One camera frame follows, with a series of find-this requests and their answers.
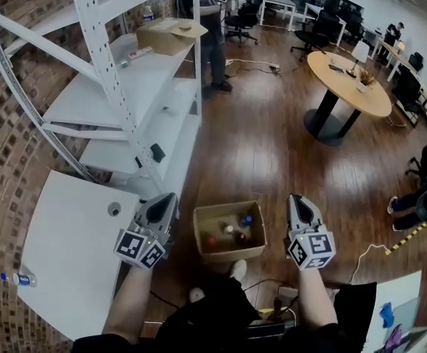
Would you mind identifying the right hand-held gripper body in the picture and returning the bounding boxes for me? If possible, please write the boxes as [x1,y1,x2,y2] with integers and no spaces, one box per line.
[285,222,336,271]

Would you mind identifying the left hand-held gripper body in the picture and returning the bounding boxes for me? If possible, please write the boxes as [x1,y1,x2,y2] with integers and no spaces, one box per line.
[113,220,174,271]

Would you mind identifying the person's left forearm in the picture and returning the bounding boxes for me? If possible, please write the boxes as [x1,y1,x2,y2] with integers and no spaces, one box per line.
[101,261,154,345]

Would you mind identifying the white table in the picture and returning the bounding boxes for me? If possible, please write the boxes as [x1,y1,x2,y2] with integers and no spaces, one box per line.
[16,170,141,341]

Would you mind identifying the round wooden table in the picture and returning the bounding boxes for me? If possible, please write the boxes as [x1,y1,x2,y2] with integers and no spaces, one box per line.
[303,49,393,147]

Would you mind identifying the person's black trousers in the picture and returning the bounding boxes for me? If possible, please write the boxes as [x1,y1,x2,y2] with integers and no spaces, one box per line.
[158,276,262,345]

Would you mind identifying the white table lamp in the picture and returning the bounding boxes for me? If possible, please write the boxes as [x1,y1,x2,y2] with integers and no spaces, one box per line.
[345,40,370,77]

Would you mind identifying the white workbench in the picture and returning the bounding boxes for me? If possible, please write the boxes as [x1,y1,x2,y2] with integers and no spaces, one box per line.
[360,270,427,353]

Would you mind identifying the blue crumpled item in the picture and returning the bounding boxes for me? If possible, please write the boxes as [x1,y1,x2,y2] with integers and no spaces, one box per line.
[378,302,397,329]

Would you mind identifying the dried plant in pot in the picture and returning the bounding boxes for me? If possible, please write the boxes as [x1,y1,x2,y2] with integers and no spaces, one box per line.
[356,68,376,93]

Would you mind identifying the white metal shelf rack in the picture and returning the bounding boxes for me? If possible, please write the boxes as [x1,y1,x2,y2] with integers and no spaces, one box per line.
[0,0,204,202]

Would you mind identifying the brown cardboard box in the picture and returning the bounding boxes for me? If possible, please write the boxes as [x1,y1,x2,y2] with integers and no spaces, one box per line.
[193,200,267,265]

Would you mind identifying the person's black shirt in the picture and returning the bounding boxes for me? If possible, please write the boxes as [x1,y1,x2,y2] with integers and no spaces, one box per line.
[71,279,378,353]

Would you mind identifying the white power strip with cable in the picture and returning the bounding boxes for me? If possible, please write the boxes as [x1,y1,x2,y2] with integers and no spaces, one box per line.
[224,57,283,76]

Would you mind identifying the person's right forearm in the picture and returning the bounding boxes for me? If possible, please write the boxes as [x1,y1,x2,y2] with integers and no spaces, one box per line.
[294,266,339,332]

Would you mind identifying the flapped cardboard carton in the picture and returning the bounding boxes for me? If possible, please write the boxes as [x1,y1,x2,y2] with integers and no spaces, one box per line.
[135,16,209,57]

